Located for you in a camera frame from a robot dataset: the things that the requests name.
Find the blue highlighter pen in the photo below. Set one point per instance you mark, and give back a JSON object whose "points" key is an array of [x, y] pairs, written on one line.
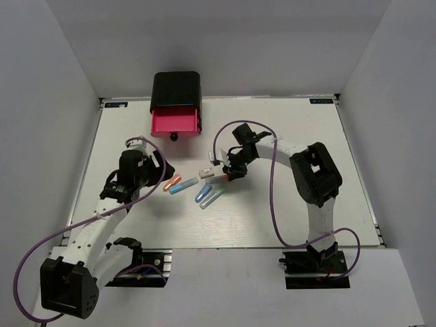
{"points": [[183, 185]]}

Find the pink drawer with black knob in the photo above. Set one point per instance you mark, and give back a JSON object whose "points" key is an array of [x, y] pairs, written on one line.
{"points": [[175, 122]]}

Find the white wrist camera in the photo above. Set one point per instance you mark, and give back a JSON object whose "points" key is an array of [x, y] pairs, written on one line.
{"points": [[219, 158], [136, 144]]}

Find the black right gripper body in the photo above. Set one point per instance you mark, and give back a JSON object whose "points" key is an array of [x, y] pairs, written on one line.
{"points": [[238, 162]]}

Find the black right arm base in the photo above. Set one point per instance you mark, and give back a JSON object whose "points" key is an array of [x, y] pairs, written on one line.
{"points": [[302, 272]]}

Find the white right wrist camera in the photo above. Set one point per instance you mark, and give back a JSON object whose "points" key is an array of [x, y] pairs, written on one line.
{"points": [[219, 158]]}

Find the grey lead case orange cap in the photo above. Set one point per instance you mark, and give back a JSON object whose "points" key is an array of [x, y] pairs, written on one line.
{"points": [[217, 179]]}

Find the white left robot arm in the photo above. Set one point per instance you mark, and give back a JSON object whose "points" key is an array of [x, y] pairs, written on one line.
{"points": [[70, 284]]}

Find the blue left corner label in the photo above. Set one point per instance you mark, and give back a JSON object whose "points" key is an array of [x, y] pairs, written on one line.
{"points": [[115, 105]]}

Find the blue table corner label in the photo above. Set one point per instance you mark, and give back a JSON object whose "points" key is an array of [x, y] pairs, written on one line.
{"points": [[321, 101]]}

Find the blue transparent correction tape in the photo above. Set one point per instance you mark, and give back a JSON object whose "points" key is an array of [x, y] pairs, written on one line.
{"points": [[205, 190]]}

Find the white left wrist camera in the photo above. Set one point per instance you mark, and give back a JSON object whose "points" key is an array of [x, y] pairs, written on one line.
{"points": [[136, 144]]}

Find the green highlighter pen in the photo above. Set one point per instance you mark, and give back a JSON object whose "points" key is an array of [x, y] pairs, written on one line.
{"points": [[211, 198]]}

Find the black drawer cabinet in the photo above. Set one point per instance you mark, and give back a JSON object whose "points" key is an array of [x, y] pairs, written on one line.
{"points": [[177, 89]]}

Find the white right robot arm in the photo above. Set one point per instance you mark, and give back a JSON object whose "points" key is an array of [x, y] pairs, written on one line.
{"points": [[315, 174]]}

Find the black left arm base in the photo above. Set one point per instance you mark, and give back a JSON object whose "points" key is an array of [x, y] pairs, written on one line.
{"points": [[146, 270]]}

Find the white staples box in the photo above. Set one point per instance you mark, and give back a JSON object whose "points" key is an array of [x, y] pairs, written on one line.
{"points": [[206, 173]]}

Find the orange highlighter pen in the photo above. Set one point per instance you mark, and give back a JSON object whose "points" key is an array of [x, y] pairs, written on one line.
{"points": [[172, 182]]}

